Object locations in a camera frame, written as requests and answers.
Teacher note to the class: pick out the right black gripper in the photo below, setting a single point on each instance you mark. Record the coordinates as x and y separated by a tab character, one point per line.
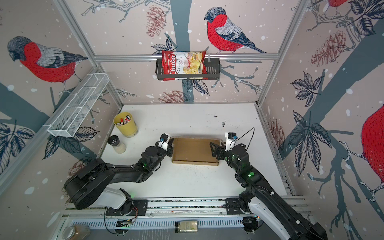
216	153

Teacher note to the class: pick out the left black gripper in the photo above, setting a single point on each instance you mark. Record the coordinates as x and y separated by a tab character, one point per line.
169	148

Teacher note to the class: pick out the brown cardboard box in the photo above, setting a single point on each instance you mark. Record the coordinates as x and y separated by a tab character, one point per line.
194	151

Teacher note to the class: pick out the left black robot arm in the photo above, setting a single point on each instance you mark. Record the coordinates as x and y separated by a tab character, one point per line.
88	184

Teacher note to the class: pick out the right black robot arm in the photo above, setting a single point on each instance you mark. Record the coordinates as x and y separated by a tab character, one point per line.
262	200

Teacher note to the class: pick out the black lidded spice jar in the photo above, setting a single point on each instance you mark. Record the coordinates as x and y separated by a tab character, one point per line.
117	145

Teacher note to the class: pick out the yellow cup with markers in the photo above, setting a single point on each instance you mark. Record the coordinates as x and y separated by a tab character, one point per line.
126	124

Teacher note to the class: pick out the glass jar lying flat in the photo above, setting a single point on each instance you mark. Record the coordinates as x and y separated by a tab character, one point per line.
190	226

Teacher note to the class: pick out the red cassava chips bag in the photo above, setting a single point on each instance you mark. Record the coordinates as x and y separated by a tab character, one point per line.
183	63

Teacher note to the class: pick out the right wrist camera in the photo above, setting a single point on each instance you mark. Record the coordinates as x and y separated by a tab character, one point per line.
231	137

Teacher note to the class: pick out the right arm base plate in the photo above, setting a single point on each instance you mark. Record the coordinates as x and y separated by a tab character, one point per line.
234	206

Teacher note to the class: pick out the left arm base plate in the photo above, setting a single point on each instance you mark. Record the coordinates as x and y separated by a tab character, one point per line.
130	208

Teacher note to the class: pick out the black wall basket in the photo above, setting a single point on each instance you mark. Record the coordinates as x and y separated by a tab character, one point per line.
213	71

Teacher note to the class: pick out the white wire mesh shelf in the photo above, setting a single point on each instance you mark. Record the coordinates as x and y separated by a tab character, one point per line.
81	101

